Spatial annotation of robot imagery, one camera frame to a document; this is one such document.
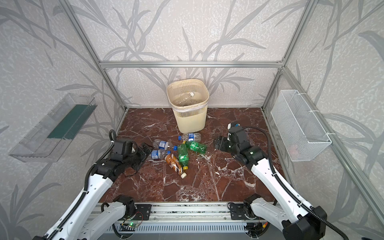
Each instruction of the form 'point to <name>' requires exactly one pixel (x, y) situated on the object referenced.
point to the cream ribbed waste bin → (191, 118)
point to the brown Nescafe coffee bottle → (173, 161)
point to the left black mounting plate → (143, 212)
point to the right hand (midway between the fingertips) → (219, 137)
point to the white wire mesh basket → (303, 137)
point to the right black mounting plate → (238, 212)
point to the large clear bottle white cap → (183, 99)
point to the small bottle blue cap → (190, 137)
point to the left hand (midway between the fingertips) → (153, 148)
